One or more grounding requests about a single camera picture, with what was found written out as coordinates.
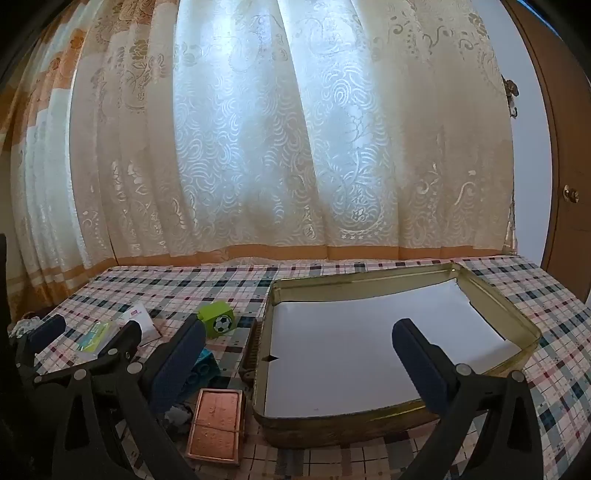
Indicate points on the white card box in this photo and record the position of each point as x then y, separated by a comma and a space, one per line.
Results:
143, 323

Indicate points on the brown wooden door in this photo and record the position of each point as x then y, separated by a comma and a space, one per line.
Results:
568, 138

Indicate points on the green transparent packet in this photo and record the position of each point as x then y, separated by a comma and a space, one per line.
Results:
97, 339

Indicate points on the white paper liner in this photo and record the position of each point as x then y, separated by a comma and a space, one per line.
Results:
341, 346

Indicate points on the brass door knob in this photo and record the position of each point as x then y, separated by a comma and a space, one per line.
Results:
571, 194

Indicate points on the white lace cloth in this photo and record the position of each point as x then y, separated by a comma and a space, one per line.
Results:
21, 327

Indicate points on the curtain tieback hook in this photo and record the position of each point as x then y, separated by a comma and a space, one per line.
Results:
511, 90

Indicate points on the copper embossed tin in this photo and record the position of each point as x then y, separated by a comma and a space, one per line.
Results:
214, 429

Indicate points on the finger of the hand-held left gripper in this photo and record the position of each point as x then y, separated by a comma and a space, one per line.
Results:
124, 340
46, 330

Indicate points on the grey crumpled object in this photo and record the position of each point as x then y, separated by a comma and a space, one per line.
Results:
178, 415

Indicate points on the green block with football print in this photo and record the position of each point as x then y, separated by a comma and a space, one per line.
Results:
217, 321

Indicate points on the cyan toy block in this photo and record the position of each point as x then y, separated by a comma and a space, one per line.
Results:
208, 367

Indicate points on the plaid tablecloth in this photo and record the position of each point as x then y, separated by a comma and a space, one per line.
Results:
175, 286

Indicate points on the cream patterned curtain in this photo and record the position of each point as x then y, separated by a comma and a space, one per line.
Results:
277, 138

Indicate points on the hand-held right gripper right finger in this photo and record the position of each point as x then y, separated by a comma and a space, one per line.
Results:
418, 364

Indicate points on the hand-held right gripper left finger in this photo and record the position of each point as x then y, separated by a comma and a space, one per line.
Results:
178, 369

